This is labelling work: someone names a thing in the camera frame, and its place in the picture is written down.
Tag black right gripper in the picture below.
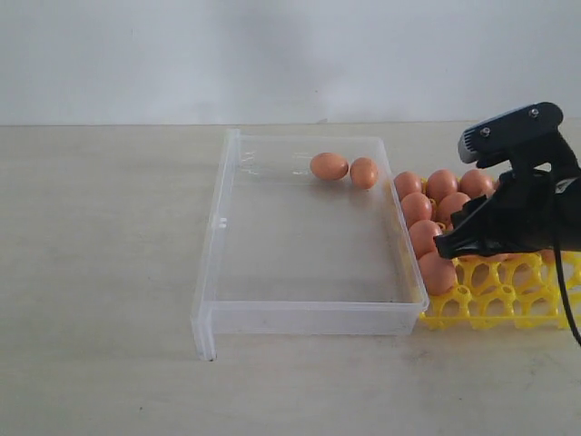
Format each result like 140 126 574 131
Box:
434 172 580 260

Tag brown egg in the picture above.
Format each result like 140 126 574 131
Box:
400 192 433 228
409 220 442 259
426 169 458 203
480 253 520 263
350 157 379 190
310 153 350 181
436 192 470 225
458 169 495 199
394 171 422 200
419 252 456 296

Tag yellow plastic egg tray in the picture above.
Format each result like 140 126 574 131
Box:
393 176 581 332

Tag clear plastic storage box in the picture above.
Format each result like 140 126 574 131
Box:
192 129 428 361

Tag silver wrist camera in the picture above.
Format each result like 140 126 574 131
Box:
458 102 564 168

